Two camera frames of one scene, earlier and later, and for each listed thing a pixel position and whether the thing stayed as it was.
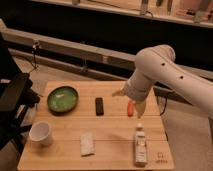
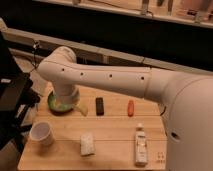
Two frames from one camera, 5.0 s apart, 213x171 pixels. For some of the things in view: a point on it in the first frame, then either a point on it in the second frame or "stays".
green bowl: (62, 100) stays
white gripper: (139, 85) → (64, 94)
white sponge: (87, 144) stays
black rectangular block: (99, 106) stays
